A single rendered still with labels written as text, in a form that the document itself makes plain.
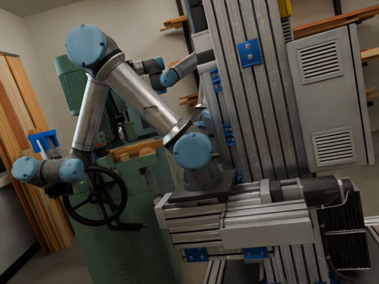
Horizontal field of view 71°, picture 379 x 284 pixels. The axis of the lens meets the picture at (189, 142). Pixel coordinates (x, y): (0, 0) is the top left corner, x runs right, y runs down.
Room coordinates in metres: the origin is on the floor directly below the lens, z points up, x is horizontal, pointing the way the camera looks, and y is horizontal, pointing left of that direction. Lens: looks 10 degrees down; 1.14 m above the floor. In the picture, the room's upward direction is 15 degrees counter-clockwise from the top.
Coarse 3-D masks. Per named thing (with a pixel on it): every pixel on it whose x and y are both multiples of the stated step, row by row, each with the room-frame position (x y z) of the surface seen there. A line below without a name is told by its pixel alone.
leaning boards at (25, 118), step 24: (0, 72) 2.87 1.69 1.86; (24, 72) 3.27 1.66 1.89; (0, 96) 2.74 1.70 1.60; (24, 96) 3.07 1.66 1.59; (0, 120) 2.55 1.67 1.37; (24, 120) 2.91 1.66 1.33; (0, 144) 2.47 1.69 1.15; (24, 144) 2.79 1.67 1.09; (24, 192) 2.47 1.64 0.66; (48, 216) 2.48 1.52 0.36; (48, 240) 2.48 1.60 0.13
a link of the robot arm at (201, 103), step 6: (198, 96) 1.56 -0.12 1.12; (204, 96) 1.53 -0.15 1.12; (198, 102) 1.55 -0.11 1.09; (204, 102) 1.52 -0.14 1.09; (198, 108) 1.51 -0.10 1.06; (204, 108) 1.50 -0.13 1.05; (192, 114) 1.58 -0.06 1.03; (198, 114) 1.50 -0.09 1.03; (192, 120) 1.55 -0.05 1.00; (198, 120) 1.48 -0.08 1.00
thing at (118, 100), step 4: (112, 92) 1.69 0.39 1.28; (112, 96) 1.69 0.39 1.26; (116, 96) 1.70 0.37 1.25; (116, 100) 1.69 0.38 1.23; (120, 100) 1.70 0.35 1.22; (112, 104) 1.69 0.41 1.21; (116, 104) 1.69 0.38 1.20; (120, 104) 1.70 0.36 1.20; (124, 104) 1.70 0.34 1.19; (120, 108) 1.70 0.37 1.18; (124, 108) 1.70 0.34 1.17; (128, 108) 1.78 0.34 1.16; (116, 112) 1.69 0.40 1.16; (120, 112) 1.70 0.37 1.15
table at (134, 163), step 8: (120, 160) 1.43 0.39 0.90; (128, 160) 1.36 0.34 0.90; (136, 160) 1.37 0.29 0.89; (144, 160) 1.37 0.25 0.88; (152, 160) 1.37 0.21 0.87; (120, 168) 1.36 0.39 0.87; (128, 168) 1.36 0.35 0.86; (136, 168) 1.36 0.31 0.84; (104, 176) 1.26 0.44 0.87; (80, 184) 1.25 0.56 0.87; (88, 184) 1.25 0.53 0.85
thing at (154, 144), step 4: (156, 140) 1.54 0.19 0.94; (160, 140) 1.53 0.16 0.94; (144, 144) 1.52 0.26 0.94; (148, 144) 1.53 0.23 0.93; (152, 144) 1.53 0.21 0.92; (156, 144) 1.53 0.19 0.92; (160, 144) 1.53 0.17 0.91; (128, 148) 1.52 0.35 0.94; (132, 148) 1.52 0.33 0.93; (136, 148) 1.52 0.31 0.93; (140, 148) 1.52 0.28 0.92; (128, 152) 1.52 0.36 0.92; (132, 152) 1.52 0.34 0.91; (136, 152) 1.52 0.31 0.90
